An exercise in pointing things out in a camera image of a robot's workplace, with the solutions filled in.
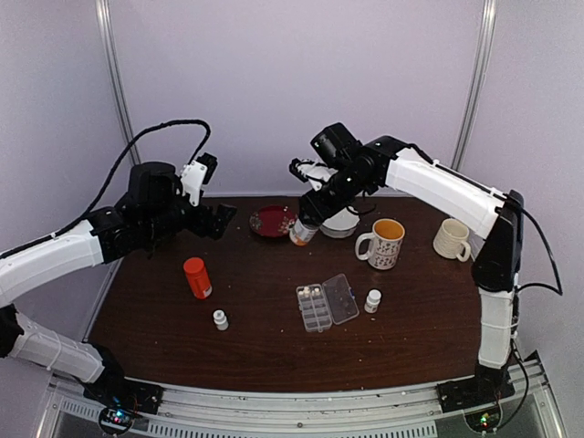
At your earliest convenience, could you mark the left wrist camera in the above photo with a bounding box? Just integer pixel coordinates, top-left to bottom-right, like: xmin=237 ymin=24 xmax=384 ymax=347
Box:
xmin=180 ymin=152 xmax=218 ymax=207

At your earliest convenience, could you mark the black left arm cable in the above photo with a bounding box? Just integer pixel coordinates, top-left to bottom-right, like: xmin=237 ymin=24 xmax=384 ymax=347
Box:
xmin=58 ymin=119 xmax=212 ymax=234

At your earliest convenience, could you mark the small white pill bottle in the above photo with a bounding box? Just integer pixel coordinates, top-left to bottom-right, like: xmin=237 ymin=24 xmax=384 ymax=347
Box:
xmin=364 ymin=289 xmax=381 ymax=314

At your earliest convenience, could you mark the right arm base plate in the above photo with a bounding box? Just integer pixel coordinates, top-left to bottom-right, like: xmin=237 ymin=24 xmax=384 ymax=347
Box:
xmin=436 ymin=372 xmax=516 ymax=413

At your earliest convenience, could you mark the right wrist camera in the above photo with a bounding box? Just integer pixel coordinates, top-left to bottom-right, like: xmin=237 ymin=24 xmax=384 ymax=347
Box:
xmin=288 ymin=158 xmax=336 ymax=191

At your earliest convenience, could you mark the cream ribbed mug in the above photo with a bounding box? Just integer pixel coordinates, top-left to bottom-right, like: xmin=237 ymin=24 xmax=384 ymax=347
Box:
xmin=433 ymin=218 xmax=471 ymax=263

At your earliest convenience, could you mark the aluminium front rail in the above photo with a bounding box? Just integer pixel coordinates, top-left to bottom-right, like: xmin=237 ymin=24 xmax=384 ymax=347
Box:
xmin=32 ymin=360 xmax=568 ymax=437

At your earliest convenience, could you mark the left aluminium frame post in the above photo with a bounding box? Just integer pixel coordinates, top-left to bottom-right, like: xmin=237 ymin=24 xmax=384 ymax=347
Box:
xmin=95 ymin=0 xmax=136 ymax=147

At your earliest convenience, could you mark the grey cap pill bottle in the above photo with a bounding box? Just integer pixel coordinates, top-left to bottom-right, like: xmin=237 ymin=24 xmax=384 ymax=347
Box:
xmin=288 ymin=219 xmax=318 ymax=246

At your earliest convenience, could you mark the clear plastic pill organizer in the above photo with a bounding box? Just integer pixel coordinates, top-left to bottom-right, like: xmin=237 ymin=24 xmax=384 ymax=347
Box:
xmin=296 ymin=274 xmax=360 ymax=333

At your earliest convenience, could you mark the white scalloped bowl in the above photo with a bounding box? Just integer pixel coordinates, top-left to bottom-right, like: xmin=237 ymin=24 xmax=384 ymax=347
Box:
xmin=319 ymin=210 xmax=360 ymax=239

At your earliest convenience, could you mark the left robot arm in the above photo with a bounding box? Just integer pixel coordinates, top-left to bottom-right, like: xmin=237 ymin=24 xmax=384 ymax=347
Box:
xmin=1 ymin=153 xmax=236 ymax=405

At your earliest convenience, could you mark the right aluminium frame post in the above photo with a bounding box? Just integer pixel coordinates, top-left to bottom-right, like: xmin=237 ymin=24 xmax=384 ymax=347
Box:
xmin=452 ymin=0 xmax=497 ymax=171

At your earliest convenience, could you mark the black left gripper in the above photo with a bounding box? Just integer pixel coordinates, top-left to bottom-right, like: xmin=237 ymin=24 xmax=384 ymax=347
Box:
xmin=144 ymin=195 xmax=236 ymax=243

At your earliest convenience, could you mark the small white dropper bottle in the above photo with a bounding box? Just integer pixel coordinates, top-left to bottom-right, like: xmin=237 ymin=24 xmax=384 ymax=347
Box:
xmin=213 ymin=309 xmax=229 ymax=331

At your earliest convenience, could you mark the orange pill bottle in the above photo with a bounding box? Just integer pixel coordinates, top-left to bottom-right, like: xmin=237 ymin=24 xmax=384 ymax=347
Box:
xmin=182 ymin=257 xmax=213 ymax=299

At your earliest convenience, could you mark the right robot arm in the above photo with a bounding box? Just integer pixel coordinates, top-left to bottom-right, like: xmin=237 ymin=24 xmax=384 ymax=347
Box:
xmin=289 ymin=122 xmax=523 ymax=403

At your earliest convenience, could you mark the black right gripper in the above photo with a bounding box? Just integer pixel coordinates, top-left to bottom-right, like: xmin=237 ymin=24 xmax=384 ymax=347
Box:
xmin=301 ymin=166 xmax=372 ymax=224

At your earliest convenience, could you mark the red floral plate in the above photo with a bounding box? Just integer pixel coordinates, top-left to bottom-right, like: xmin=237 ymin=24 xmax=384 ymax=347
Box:
xmin=248 ymin=204 xmax=297 ymax=238

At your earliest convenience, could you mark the floral mug yellow inside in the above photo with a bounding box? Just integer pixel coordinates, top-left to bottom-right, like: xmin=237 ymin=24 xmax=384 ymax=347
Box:
xmin=354 ymin=218 xmax=405 ymax=271

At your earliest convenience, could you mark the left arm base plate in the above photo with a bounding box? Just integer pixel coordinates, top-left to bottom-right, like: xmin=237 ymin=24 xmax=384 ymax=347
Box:
xmin=81 ymin=370 xmax=163 ymax=414

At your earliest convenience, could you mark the aluminium frame post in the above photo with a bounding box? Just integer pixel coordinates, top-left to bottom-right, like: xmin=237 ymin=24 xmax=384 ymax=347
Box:
xmin=452 ymin=0 xmax=497 ymax=171
xmin=95 ymin=0 xmax=136 ymax=147

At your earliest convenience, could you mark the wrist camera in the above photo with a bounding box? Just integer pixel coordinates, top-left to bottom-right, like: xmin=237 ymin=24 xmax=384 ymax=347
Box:
xmin=288 ymin=158 xmax=336 ymax=191
xmin=180 ymin=152 xmax=218 ymax=207

